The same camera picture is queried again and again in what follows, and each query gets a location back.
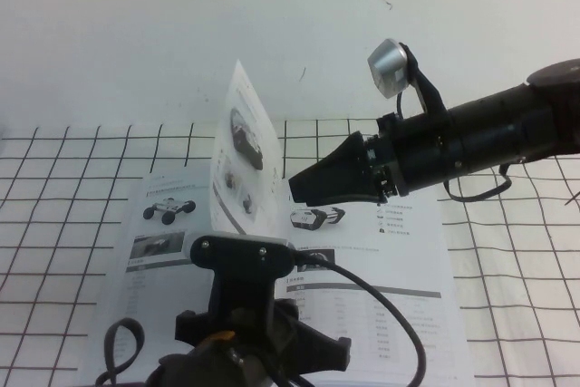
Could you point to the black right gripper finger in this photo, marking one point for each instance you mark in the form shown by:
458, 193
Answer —
346, 153
335, 190

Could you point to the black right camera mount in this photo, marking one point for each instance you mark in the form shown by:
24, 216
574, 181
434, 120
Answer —
430, 92

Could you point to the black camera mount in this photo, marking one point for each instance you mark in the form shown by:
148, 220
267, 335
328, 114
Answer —
240, 269
430, 92

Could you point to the white product manual book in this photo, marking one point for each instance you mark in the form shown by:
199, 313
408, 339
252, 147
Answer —
408, 269

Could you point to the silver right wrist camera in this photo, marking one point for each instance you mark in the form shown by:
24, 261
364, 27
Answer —
385, 65

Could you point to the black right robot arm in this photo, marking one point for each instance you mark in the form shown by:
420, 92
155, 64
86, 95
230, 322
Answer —
498, 133

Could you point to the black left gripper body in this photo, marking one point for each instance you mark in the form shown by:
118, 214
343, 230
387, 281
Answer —
317, 341

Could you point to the white black-grid tablecloth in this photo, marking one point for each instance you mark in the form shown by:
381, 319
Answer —
45, 224

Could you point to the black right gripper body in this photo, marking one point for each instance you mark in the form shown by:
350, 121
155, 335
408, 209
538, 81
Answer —
387, 156

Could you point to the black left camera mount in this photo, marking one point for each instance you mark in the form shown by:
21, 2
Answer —
240, 269

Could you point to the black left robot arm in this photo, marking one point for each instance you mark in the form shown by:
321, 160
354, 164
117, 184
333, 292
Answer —
204, 369

